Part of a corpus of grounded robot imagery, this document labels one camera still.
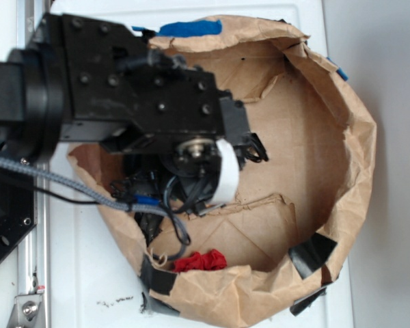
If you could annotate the brown paper bag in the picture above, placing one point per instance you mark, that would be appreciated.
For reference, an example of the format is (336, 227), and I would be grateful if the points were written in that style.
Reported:
(321, 143)

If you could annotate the blue tape strip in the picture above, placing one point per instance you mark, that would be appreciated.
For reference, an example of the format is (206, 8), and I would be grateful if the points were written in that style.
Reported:
(190, 29)

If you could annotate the black tape piece right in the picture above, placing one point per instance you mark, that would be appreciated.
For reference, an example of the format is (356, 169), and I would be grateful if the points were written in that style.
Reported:
(312, 254)

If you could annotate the aluminium frame rail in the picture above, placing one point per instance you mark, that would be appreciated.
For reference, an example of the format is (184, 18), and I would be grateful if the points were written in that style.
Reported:
(32, 302)

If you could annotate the red crumpled paper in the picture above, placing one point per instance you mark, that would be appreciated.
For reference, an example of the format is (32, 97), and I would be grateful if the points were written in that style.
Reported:
(211, 261)

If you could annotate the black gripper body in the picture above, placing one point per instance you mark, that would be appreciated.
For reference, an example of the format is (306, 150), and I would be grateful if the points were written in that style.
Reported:
(182, 137)

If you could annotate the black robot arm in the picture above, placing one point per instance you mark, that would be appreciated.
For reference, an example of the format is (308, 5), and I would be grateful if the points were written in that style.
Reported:
(28, 107)

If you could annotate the black tape piece left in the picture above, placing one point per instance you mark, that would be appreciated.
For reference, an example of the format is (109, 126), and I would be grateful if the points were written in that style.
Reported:
(157, 280)

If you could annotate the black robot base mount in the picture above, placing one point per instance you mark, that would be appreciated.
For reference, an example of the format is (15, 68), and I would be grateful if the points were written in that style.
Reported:
(17, 217)

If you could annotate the black tape piece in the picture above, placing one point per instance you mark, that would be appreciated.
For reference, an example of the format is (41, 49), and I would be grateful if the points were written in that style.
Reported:
(157, 280)
(312, 254)

